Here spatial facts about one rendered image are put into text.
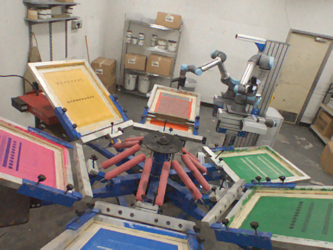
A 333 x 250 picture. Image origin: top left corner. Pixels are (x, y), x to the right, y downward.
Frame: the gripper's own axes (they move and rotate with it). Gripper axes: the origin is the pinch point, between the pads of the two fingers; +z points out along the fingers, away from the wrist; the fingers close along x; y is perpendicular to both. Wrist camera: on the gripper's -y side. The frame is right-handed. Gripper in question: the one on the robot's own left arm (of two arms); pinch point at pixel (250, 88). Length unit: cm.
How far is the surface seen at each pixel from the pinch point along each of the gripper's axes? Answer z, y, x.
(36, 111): 80, 36, 178
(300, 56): -440, 11, -28
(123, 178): 99, 58, 61
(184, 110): -28, 43, 71
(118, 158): 99, 42, 67
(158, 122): 8, 50, 85
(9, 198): 154, 58, 110
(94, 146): 69, 60, 118
